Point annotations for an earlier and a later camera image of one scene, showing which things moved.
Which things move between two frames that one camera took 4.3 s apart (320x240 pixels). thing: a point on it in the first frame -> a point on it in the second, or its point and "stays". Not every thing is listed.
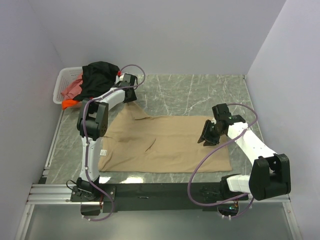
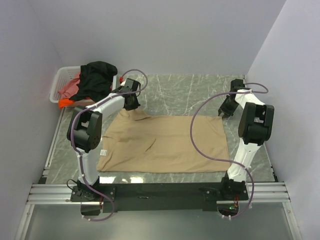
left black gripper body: [133, 98] -> [135, 104]
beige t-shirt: [134, 142] stays
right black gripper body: [211, 133] -> [228, 107]
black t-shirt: [97, 77] stays
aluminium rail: [60, 194] stays
